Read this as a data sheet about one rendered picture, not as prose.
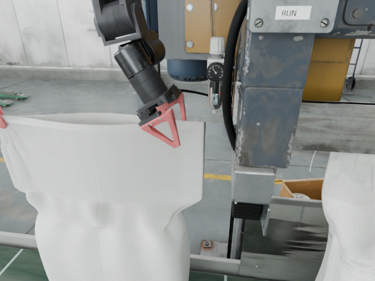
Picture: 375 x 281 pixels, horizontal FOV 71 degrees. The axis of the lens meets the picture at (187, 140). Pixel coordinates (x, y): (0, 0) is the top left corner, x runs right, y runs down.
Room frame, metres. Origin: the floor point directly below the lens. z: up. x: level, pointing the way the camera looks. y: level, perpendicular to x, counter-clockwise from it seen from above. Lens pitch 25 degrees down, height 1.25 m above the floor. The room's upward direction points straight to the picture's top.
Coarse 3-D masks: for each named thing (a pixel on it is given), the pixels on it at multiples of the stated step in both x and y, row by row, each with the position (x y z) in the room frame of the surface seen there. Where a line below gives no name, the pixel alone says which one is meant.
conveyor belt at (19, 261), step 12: (0, 252) 0.78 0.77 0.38; (12, 252) 0.78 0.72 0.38; (24, 252) 0.78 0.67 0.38; (36, 252) 0.78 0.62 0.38; (0, 264) 0.72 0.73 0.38; (12, 264) 0.72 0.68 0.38; (24, 264) 0.72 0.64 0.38; (36, 264) 0.72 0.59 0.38; (0, 276) 0.67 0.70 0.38; (12, 276) 0.67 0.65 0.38; (24, 276) 0.67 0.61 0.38; (36, 276) 0.67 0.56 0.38; (192, 276) 0.67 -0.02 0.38; (204, 276) 0.67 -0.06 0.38; (216, 276) 0.67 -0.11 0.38; (228, 276) 0.67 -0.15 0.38
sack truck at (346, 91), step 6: (360, 42) 4.82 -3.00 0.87; (354, 48) 4.85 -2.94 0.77; (360, 48) 4.80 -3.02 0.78; (354, 66) 4.81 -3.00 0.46; (354, 72) 4.79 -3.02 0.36; (348, 78) 5.01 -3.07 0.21; (354, 78) 4.87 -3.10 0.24; (348, 84) 4.92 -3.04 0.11; (354, 84) 4.81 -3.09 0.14; (348, 90) 4.79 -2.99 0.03
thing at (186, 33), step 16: (160, 0) 0.73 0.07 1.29; (176, 0) 0.72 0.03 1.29; (192, 0) 0.70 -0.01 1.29; (208, 0) 0.70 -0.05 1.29; (224, 0) 0.69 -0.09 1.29; (160, 16) 0.73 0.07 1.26; (176, 16) 0.72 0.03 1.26; (192, 16) 0.70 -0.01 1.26; (208, 16) 0.70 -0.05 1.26; (224, 16) 0.69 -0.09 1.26; (160, 32) 0.73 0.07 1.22; (176, 32) 0.72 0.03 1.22; (192, 32) 0.70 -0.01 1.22; (208, 32) 0.70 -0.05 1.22; (224, 32) 0.69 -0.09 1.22; (176, 48) 0.72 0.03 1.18; (192, 48) 0.70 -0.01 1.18; (208, 48) 0.70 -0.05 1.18
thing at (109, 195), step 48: (0, 144) 0.56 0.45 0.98; (48, 144) 0.53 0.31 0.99; (96, 144) 0.50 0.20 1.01; (144, 144) 0.51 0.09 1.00; (192, 144) 0.52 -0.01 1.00; (48, 192) 0.54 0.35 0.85; (96, 192) 0.50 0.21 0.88; (144, 192) 0.51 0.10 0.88; (192, 192) 0.52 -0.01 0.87; (48, 240) 0.48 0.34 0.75; (96, 240) 0.46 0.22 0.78; (144, 240) 0.45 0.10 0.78
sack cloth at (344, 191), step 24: (336, 168) 0.45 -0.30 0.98; (360, 168) 0.44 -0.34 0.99; (336, 192) 0.44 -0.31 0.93; (360, 192) 0.43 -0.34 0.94; (336, 216) 0.43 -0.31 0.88; (360, 216) 0.41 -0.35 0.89; (336, 240) 0.44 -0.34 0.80; (360, 240) 0.39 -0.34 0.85; (336, 264) 0.42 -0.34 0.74; (360, 264) 0.37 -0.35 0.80
